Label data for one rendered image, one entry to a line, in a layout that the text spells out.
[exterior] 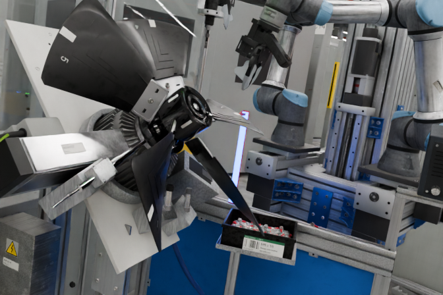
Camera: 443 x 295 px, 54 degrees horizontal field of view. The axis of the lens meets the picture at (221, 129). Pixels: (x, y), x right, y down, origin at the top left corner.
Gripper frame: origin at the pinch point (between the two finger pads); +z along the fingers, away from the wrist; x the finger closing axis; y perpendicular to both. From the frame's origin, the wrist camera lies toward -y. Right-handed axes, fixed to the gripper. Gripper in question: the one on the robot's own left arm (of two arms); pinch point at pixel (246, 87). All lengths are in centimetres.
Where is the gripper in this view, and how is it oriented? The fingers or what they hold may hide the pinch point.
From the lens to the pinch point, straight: 136.3
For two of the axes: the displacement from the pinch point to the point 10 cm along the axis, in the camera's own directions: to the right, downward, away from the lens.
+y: -7.9, -4.8, 3.8
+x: -4.5, 0.4, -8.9
